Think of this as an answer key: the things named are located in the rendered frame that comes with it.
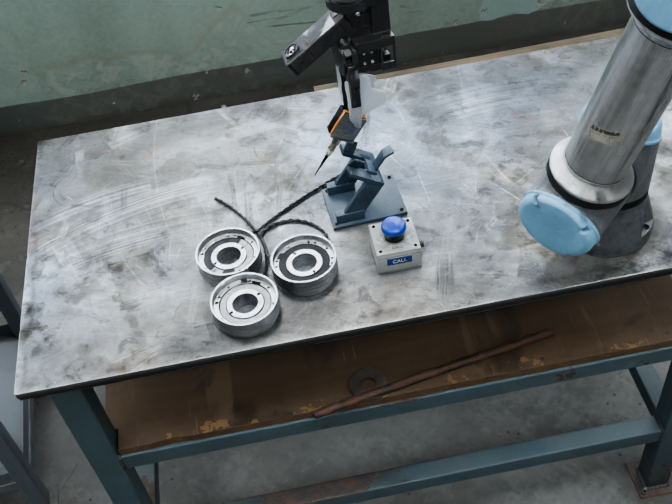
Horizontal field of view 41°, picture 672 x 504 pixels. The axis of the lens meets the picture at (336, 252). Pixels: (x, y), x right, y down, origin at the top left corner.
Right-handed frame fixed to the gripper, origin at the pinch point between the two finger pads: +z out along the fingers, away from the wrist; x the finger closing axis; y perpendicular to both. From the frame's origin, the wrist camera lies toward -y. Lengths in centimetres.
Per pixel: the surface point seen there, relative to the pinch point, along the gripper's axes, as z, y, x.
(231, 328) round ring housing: 18.2, -26.6, -19.5
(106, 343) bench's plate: 21, -46, -12
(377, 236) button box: 15.8, -0.6, -11.1
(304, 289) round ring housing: 18.4, -14.2, -15.5
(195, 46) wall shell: 62, -13, 157
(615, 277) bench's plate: 21.8, 31.7, -28.3
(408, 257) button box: 17.9, 2.9, -15.5
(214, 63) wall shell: 70, -8, 158
